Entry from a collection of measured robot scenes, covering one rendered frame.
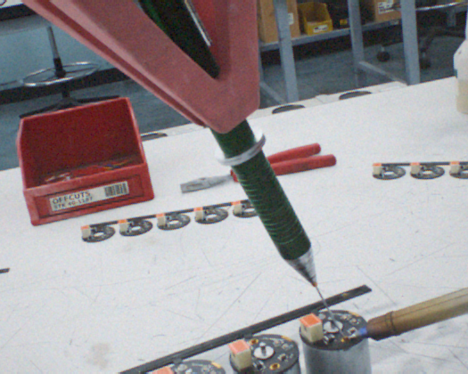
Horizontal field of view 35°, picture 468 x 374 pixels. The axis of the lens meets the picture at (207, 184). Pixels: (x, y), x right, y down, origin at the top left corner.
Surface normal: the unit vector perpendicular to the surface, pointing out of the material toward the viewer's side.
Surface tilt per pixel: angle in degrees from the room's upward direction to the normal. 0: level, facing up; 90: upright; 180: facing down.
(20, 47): 90
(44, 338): 0
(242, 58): 99
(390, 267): 0
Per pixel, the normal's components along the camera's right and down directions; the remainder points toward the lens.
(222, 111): 0.55, 0.36
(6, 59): 0.15, 0.33
